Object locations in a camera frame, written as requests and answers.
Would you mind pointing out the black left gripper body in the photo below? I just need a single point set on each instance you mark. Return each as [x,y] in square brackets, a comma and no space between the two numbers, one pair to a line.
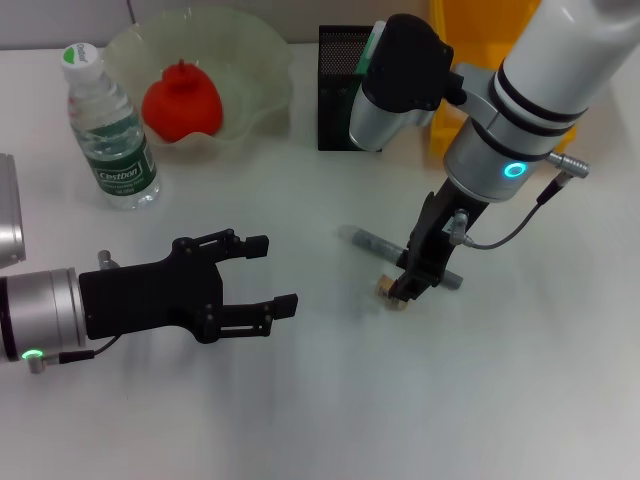
[150,295]

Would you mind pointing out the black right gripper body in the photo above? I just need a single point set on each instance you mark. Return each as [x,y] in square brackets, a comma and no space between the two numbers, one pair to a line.
[435,235]

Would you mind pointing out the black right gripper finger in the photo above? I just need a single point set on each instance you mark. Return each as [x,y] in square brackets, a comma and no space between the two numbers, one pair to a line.
[400,287]
[420,287]

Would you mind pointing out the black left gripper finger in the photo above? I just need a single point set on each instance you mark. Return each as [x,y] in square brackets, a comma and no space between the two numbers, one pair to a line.
[257,247]
[286,306]

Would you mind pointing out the tan eraser block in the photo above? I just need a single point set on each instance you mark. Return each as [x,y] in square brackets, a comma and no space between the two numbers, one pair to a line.
[384,287]

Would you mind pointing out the grey marker pen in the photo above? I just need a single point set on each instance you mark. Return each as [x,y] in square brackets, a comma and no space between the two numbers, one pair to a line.
[370,242]

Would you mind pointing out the red orange fruit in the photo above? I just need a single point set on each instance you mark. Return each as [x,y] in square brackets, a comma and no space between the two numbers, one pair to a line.
[182,105]

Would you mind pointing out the clear green-label water bottle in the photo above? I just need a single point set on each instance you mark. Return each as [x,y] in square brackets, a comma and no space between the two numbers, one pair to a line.
[112,135]

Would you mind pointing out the green white pen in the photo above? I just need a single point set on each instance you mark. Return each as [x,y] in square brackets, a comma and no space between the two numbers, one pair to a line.
[370,47]

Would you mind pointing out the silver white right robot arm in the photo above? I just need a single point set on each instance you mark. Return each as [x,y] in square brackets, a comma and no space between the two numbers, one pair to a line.
[530,100]

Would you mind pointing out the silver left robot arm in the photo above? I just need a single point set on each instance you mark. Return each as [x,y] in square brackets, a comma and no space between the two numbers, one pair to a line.
[45,315]

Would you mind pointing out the green glass fruit plate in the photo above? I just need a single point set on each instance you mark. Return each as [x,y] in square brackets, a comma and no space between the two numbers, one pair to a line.
[250,75]

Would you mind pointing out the black mesh pen holder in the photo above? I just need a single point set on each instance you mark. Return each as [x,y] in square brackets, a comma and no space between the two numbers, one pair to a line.
[335,90]

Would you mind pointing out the yellow plastic bin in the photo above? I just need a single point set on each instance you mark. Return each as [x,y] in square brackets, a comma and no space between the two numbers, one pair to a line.
[465,30]

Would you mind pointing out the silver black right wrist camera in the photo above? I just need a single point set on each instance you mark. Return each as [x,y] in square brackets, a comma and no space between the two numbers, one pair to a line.
[400,75]

